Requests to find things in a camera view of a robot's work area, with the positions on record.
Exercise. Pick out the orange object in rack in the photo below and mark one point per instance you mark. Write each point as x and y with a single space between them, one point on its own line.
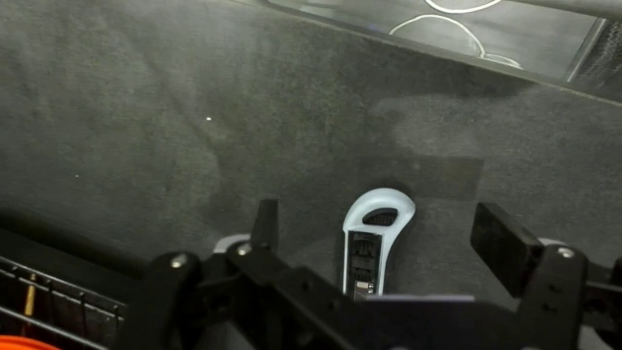
23 343

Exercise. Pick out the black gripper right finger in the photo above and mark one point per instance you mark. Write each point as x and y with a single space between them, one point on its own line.
505 248

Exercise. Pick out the black dish drying rack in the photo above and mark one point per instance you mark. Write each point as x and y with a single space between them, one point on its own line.
58 299

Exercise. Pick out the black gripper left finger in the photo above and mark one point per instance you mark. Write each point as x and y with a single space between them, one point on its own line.
266 227

